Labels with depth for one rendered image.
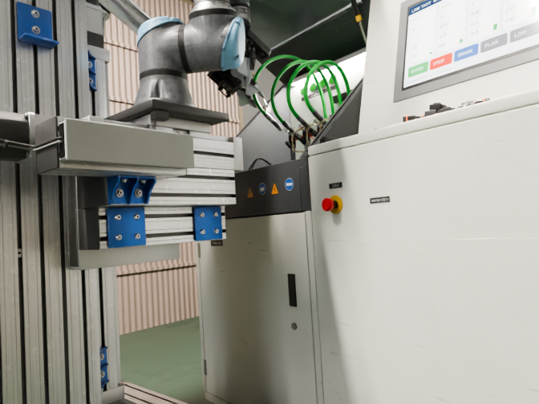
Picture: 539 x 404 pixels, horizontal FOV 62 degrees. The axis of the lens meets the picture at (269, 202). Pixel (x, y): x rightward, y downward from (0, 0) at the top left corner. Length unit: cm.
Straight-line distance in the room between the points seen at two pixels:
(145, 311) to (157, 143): 297
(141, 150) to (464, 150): 66
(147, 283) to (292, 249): 250
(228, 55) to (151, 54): 18
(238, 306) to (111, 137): 97
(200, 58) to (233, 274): 84
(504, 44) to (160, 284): 314
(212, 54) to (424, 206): 61
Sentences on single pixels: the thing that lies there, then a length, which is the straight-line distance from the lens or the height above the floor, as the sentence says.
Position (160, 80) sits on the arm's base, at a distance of 112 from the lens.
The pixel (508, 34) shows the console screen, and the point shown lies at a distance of 135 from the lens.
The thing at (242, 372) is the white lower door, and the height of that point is 24.
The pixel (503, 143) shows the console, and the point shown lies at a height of 89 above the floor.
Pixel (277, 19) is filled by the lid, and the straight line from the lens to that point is 205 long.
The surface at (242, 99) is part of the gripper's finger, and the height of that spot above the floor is 123.
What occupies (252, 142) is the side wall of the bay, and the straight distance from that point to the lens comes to 205.
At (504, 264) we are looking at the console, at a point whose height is 65.
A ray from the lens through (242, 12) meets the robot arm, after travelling 160.
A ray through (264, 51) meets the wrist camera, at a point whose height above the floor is 135.
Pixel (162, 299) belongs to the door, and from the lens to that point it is 387.
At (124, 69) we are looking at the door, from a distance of 393.
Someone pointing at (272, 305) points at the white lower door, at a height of 49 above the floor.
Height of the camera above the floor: 75
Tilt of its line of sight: 3 degrees up
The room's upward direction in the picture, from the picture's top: 3 degrees counter-clockwise
